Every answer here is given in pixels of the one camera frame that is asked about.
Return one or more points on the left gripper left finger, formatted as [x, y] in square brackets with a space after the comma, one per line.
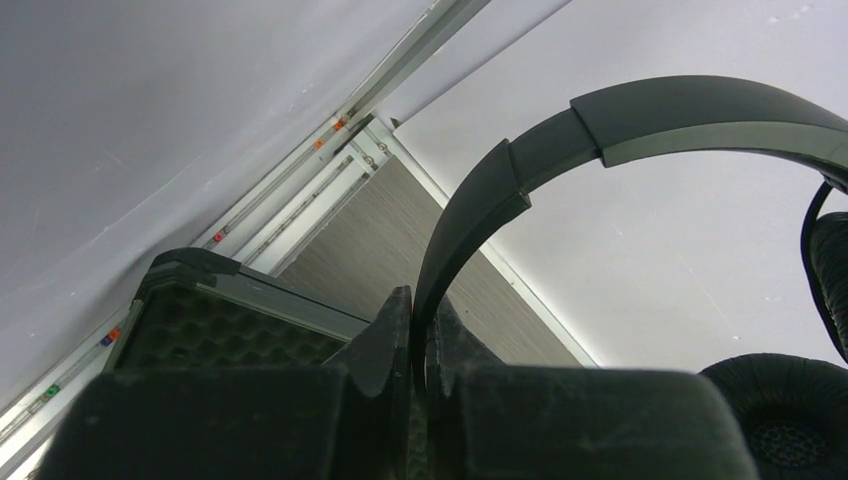
[347, 418]

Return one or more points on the black small headphones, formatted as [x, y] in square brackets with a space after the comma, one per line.
[792, 411]

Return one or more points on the black poker chip case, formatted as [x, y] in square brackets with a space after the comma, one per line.
[197, 309]

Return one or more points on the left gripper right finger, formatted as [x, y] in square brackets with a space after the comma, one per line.
[491, 420]

